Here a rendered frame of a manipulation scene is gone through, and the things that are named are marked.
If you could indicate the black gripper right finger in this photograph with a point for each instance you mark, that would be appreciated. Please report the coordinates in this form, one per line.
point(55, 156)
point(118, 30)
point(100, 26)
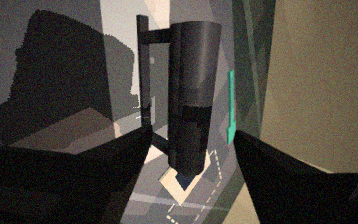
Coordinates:
point(285, 190)

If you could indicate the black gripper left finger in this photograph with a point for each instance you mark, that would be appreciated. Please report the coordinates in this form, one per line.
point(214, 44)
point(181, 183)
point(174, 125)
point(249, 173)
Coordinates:
point(95, 184)

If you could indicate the cream square tile with dark blue centre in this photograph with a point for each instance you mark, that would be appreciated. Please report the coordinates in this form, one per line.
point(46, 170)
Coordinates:
point(179, 186)

